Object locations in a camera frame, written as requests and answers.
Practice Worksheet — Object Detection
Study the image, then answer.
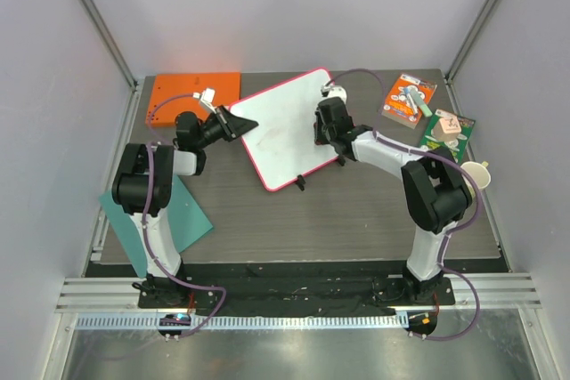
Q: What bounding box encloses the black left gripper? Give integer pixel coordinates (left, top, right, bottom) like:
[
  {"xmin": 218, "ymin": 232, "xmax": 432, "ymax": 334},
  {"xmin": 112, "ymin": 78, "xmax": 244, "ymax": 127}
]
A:
[{"xmin": 197, "ymin": 107, "xmax": 258, "ymax": 150}]

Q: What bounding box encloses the pink framed whiteboard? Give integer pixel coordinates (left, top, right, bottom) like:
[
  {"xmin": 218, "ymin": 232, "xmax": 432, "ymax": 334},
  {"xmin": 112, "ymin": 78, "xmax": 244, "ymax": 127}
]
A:
[{"xmin": 229, "ymin": 68, "xmax": 338, "ymax": 191}]

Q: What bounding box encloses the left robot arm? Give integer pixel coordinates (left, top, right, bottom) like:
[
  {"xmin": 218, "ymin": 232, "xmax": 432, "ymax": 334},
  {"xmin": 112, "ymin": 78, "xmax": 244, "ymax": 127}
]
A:
[{"xmin": 111, "ymin": 106, "xmax": 258, "ymax": 308}]

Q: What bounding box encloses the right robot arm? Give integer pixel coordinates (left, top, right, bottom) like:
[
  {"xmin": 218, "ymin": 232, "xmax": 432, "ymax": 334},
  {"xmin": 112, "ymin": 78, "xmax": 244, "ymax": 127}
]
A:
[{"xmin": 314, "ymin": 96, "xmax": 473, "ymax": 304}]

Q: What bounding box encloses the whiteboard marker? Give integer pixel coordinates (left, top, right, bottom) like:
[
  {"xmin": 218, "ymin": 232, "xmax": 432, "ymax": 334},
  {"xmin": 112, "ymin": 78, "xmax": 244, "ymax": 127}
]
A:
[{"xmin": 404, "ymin": 89, "xmax": 419, "ymax": 117}]

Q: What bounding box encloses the orange flat box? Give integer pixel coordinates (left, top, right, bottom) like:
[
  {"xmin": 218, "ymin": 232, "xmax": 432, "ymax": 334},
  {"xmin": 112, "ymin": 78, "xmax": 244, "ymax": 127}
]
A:
[{"xmin": 146, "ymin": 72, "xmax": 241, "ymax": 127}]

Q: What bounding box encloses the orange book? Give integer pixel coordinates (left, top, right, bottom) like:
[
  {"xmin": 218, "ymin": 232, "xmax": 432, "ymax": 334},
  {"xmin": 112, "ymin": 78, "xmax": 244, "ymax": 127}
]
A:
[{"xmin": 381, "ymin": 73, "xmax": 437, "ymax": 129}]

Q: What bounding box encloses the teal paper sheet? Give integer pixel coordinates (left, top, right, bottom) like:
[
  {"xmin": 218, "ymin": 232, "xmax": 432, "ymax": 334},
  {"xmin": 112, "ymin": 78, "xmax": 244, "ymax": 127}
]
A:
[{"xmin": 99, "ymin": 176, "xmax": 213, "ymax": 278}]

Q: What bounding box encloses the wooden cube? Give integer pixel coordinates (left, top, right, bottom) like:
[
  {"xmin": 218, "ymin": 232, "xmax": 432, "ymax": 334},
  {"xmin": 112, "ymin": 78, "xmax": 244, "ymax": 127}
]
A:
[{"xmin": 433, "ymin": 116, "xmax": 461, "ymax": 142}]

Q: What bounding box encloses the green book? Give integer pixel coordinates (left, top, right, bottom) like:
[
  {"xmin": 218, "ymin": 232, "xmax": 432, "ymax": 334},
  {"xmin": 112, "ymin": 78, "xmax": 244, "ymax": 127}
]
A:
[{"xmin": 419, "ymin": 109, "xmax": 476, "ymax": 163}]

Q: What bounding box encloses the yellow green paper cup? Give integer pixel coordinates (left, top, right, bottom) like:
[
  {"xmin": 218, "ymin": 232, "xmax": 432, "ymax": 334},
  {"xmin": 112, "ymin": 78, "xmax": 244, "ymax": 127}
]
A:
[{"xmin": 461, "ymin": 161, "xmax": 492, "ymax": 198}]

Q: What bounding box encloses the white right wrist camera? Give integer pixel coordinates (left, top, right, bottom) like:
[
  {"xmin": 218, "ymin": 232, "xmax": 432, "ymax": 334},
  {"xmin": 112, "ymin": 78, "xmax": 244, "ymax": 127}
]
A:
[{"xmin": 321, "ymin": 84, "xmax": 347, "ymax": 103}]

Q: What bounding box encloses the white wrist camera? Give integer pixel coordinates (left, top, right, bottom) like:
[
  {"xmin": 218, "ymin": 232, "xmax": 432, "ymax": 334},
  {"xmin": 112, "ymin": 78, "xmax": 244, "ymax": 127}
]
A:
[
  {"xmin": 192, "ymin": 88, "xmax": 216, "ymax": 114},
  {"xmin": 321, "ymin": 84, "xmax": 347, "ymax": 103}
]

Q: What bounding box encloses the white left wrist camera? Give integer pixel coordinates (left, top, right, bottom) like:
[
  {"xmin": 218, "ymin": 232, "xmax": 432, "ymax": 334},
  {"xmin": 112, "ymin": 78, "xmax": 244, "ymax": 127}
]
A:
[{"xmin": 192, "ymin": 88, "xmax": 216, "ymax": 114}]

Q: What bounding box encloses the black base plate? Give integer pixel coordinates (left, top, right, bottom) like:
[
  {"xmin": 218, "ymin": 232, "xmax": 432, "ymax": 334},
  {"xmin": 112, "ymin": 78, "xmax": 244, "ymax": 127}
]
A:
[{"xmin": 137, "ymin": 259, "xmax": 456, "ymax": 310}]

